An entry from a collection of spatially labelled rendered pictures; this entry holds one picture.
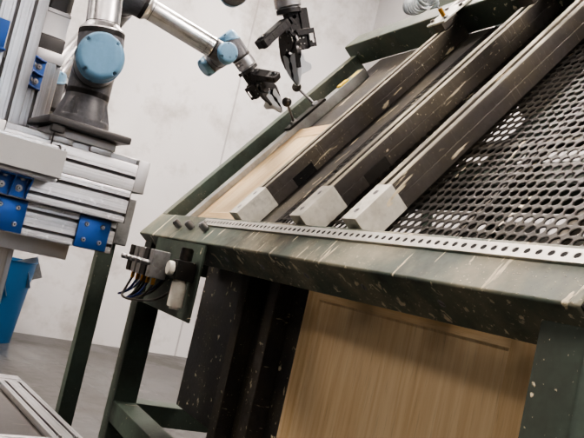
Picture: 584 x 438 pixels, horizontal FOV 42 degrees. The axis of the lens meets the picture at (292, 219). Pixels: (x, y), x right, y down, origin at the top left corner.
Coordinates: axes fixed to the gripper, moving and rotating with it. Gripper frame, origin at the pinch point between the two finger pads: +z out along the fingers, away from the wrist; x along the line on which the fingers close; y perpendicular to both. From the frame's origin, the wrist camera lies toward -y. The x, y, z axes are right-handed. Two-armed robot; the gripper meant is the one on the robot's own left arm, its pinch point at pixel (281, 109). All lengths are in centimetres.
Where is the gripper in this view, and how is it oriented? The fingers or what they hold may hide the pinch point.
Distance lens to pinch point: 300.0
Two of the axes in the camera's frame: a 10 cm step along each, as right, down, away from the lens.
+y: -6.6, 1.9, 7.3
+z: 5.5, 7.8, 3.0
